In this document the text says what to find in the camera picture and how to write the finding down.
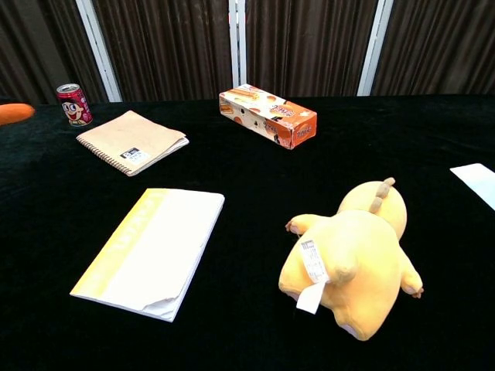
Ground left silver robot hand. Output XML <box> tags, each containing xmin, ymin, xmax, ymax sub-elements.
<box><xmin>0</xmin><ymin>103</ymin><xmax>36</xmax><ymax>127</ymax></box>

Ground white notepad with yellow spine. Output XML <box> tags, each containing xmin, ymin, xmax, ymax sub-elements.
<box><xmin>69</xmin><ymin>188</ymin><xmax>226</xmax><ymax>323</ymax></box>

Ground brown spiral notebook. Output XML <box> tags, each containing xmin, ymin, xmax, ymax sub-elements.
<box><xmin>76</xmin><ymin>110</ymin><xmax>190</xmax><ymax>178</ymax></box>

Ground red cartoon drink can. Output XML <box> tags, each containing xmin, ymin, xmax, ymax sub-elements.
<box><xmin>56</xmin><ymin>83</ymin><xmax>94</xmax><ymax>128</ymax></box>

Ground brown fabric partition panel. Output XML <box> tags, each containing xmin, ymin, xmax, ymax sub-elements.
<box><xmin>0</xmin><ymin>0</ymin><xmax>123</xmax><ymax>106</ymax></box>
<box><xmin>357</xmin><ymin>0</ymin><xmax>495</xmax><ymax>97</ymax></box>
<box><xmin>75</xmin><ymin>0</ymin><xmax>239</xmax><ymax>104</ymax></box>
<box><xmin>235</xmin><ymin>0</ymin><xmax>395</xmax><ymax>98</ymax></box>

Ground black table cloth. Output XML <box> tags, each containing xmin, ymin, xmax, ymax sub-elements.
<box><xmin>0</xmin><ymin>94</ymin><xmax>495</xmax><ymax>371</ymax></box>

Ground orange snack box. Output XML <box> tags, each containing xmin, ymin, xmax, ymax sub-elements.
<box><xmin>218</xmin><ymin>83</ymin><xmax>318</xmax><ymax>151</ymax></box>

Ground yellow plush duck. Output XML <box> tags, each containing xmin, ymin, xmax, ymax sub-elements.
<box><xmin>278</xmin><ymin>177</ymin><xmax>425</xmax><ymax>342</ymax></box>

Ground white bookmark with tassel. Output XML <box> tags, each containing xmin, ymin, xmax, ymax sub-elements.
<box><xmin>449</xmin><ymin>162</ymin><xmax>495</xmax><ymax>212</ymax></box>

